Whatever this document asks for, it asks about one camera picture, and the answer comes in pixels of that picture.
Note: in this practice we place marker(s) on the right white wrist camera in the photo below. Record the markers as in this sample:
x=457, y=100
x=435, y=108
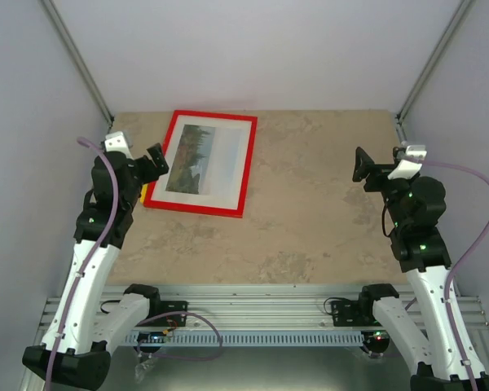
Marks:
x=408, y=160

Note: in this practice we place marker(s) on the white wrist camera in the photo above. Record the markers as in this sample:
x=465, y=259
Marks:
x=408, y=160
x=118, y=142

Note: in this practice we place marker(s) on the left aluminium corner post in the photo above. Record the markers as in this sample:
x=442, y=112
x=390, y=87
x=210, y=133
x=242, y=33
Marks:
x=74, y=54

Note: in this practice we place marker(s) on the red wooden picture frame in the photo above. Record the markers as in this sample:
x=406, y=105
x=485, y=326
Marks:
x=201, y=163

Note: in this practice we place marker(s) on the aluminium corner post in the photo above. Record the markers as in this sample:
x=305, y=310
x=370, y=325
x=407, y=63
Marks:
x=457, y=19
x=74, y=54

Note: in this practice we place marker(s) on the right aluminium corner post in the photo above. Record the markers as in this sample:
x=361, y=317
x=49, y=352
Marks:
x=457, y=19

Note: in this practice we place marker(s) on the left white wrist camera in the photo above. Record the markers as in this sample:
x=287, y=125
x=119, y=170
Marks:
x=118, y=142

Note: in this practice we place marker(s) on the aluminium rail base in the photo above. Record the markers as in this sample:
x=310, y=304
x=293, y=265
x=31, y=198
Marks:
x=271, y=307

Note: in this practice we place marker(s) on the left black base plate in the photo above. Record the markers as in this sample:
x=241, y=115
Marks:
x=173, y=314

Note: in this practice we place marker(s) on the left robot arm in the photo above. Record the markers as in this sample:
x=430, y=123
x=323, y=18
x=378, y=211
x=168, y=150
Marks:
x=76, y=350

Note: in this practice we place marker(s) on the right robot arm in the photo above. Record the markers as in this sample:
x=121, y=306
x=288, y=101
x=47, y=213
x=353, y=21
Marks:
x=441, y=357

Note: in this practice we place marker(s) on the grey slotted cable duct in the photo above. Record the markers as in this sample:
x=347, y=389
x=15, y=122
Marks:
x=246, y=339

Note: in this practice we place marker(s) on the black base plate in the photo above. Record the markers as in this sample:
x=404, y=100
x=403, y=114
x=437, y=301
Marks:
x=173, y=314
x=347, y=313

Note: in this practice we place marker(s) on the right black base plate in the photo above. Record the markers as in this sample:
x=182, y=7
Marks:
x=347, y=313

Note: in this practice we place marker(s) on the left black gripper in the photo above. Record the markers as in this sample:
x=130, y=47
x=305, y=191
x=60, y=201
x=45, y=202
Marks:
x=151, y=173

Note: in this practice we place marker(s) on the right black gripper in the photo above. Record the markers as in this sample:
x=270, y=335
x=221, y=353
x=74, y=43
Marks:
x=368, y=166

